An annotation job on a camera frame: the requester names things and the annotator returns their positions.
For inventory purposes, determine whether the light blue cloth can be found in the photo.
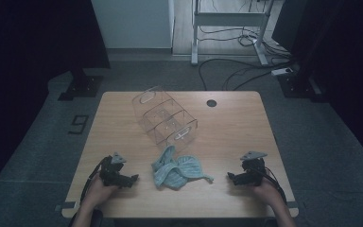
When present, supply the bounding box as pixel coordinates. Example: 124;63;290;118
150;145;215;191

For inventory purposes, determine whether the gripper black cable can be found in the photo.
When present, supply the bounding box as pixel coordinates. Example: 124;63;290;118
79;156;108;202
261;166;287;202

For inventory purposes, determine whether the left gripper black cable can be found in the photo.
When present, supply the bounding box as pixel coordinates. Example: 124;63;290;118
79;156;108;202

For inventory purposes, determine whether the black stand base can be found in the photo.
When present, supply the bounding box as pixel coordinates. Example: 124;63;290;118
277;72;325;102
58;67;104;102

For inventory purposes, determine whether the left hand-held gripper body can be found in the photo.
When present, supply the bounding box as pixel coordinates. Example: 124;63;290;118
99;151;130;187

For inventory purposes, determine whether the tangle of cables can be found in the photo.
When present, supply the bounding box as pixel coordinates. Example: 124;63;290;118
198;25;292;60

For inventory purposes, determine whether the person's right hand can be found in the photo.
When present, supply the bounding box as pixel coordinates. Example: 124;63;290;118
252;179;285;208

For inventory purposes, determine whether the white metal desk frame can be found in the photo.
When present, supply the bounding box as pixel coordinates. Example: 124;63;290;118
191;0;275;66

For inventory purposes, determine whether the black floor cable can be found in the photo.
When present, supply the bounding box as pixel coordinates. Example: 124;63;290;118
221;64;280;92
198;57;294;92

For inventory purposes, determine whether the black upright panel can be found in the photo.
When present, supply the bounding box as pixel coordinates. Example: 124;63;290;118
271;0;313;55

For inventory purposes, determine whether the black curtain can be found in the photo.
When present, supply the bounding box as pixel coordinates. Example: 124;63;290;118
296;0;363;173
0;0;112;202

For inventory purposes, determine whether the person's left hand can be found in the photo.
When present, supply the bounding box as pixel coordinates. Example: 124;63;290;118
84;174;121;210

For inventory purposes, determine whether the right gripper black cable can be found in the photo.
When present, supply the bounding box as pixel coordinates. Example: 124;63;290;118
261;166;287;202

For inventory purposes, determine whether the clear plastic organizer box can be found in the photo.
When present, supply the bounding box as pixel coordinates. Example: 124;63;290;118
131;85;199;152

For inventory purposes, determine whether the white power strip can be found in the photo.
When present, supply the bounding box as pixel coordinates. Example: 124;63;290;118
270;67;294;78

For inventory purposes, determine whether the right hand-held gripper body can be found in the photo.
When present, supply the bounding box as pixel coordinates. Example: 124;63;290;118
239;150;268;187

